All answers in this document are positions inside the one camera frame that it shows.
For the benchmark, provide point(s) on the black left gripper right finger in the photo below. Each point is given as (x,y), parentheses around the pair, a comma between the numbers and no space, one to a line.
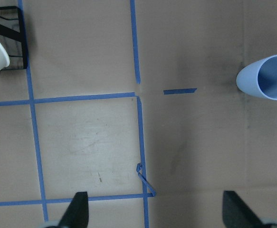
(237,214)

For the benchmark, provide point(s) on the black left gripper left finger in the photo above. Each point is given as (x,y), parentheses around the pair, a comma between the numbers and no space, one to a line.
(77,213)

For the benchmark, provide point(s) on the black wire mug rack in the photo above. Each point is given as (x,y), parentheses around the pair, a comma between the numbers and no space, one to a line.
(13,38)

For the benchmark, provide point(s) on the blue plastic cup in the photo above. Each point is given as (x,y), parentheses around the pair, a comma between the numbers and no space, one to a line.
(259,79)

